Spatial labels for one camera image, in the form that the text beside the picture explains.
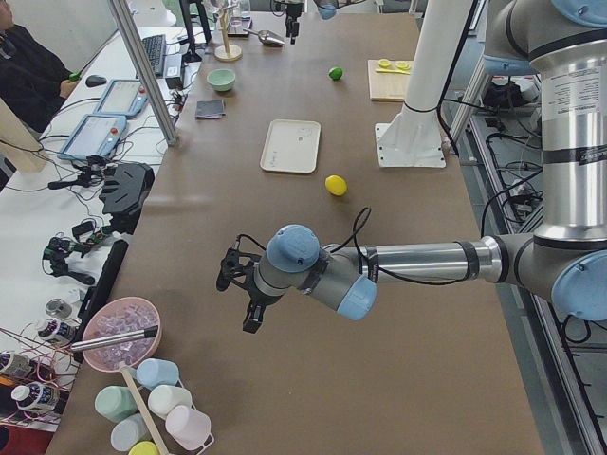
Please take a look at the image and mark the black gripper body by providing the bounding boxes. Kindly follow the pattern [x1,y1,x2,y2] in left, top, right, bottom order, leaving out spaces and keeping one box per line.
[285,2,302,24]
[242,264,280,313]

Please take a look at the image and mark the green lime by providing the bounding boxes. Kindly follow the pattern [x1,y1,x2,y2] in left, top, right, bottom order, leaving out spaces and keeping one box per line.
[328,66,343,81]

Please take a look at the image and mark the yellow lemon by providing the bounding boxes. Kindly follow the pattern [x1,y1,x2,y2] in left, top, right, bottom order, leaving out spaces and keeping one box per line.
[324,174,348,197]

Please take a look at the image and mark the white rabbit tray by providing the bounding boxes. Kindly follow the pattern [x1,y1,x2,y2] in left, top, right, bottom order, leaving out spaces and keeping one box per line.
[260,119,322,174]

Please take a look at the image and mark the metal scoop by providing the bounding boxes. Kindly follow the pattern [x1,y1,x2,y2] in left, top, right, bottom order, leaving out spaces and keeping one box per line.
[244,28,285,47]

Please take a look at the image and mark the wooden mug tree stand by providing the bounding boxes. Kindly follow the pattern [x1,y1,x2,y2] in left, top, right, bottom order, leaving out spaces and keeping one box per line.
[210,0,243,63]

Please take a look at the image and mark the mint green bowl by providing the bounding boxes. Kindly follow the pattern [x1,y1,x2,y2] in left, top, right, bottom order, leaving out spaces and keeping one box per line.
[206,68,236,93]

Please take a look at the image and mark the yellow plastic knife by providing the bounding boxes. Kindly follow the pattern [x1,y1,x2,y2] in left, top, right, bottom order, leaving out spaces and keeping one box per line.
[375,68,411,75]

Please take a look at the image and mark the metal tongs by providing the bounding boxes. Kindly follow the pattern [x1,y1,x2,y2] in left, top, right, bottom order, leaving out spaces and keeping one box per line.
[69,325,160,353]

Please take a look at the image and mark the wooden cutting board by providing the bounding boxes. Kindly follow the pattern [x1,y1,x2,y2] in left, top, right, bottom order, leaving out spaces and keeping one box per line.
[367,59,414,102]

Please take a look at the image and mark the light blue cup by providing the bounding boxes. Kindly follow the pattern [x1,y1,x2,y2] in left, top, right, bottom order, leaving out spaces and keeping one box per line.
[136,358,179,390]

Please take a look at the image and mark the white cup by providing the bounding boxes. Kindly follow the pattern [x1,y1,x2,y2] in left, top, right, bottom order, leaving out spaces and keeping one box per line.
[147,385,193,420]

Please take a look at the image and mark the grey folded cloth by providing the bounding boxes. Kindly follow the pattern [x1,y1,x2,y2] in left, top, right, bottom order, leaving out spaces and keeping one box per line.
[194,100,225,119]

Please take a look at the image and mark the pink cup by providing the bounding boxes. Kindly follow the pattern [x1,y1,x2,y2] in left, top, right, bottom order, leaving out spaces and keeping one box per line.
[165,405,214,451]

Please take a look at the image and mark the pink bowl with ice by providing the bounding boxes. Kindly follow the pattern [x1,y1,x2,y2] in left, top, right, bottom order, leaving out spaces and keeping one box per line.
[83,297,162,373]

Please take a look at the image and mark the black keyboard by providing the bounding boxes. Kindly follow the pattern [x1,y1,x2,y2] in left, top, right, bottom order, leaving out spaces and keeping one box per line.
[141,34,166,77]

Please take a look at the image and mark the grey blue cup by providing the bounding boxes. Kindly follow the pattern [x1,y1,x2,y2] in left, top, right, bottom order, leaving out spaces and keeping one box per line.
[110,413,152,452]

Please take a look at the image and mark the mint green cup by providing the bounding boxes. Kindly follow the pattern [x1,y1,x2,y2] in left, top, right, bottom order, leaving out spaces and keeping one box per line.
[94,386,138,423]

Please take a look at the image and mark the yellow cup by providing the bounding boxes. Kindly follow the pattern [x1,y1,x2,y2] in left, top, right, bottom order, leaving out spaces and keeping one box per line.
[128,441,160,455]

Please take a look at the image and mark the black headset device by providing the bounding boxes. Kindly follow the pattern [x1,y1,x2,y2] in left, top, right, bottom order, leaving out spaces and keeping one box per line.
[99,162,155,234]

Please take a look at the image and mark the blue teach pendant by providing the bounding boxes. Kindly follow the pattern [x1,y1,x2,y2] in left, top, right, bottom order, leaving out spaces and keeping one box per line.
[58,114,127,161]
[94,79,148,118]

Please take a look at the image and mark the black computer mouse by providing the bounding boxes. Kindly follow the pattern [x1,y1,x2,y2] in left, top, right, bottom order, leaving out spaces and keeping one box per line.
[84,75,107,88]

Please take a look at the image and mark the person in black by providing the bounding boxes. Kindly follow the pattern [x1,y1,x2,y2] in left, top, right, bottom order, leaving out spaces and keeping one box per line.
[1,1,78,134]

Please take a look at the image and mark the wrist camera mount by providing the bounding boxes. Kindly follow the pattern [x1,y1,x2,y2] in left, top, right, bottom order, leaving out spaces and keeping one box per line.
[215,247,261,292]

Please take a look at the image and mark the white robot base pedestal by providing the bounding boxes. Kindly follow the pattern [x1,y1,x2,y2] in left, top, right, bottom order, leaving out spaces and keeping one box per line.
[376,0,477,168]

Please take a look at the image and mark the aluminium frame post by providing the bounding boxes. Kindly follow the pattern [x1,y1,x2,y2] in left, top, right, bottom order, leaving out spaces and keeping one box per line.
[108,0,178,146]

